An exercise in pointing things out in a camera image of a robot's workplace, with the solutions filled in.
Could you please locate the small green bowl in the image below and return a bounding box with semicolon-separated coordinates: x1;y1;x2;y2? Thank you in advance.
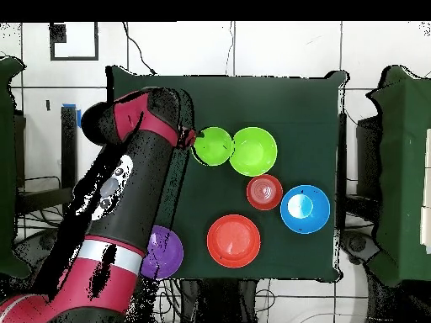
190;126;234;167

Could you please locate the large green bowl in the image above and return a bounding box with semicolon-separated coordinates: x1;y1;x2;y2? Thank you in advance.
228;126;279;178

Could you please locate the small orange bowl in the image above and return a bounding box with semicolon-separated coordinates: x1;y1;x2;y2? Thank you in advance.
246;173;285;212

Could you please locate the large orange bowl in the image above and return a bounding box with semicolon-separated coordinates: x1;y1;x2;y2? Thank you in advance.
206;214;263;269

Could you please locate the large purple bowl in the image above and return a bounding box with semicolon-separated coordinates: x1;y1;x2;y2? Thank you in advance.
140;225;185;280

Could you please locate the blue bowl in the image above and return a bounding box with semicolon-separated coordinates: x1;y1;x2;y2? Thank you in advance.
279;184;332;235

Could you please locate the dark green tablecloth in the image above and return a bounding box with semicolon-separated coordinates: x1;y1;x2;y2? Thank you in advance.
106;65;348;282

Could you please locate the blue tape strip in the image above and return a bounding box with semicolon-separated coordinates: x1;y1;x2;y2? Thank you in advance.
62;103;82;129

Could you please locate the black metal stand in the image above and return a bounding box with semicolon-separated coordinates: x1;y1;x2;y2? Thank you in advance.
15;106;79;216

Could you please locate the black box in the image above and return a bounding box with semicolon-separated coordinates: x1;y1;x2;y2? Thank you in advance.
355;115;382;203

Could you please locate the black office chair base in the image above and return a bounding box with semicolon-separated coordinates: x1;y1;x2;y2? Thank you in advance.
14;230;58;267

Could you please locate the green cloth side table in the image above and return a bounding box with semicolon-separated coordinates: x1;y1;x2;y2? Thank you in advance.
0;56;31;278
366;65;431;287

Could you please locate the black floor cable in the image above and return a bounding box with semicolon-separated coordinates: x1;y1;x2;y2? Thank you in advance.
121;22;158;76

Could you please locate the black square floor frame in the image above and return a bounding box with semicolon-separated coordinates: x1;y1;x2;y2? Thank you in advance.
49;22;99;61

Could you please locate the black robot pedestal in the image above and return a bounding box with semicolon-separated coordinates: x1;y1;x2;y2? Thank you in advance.
179;278;258;323

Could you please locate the tangle of black cables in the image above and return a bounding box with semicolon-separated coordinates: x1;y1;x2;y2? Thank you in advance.
16;204;67;236

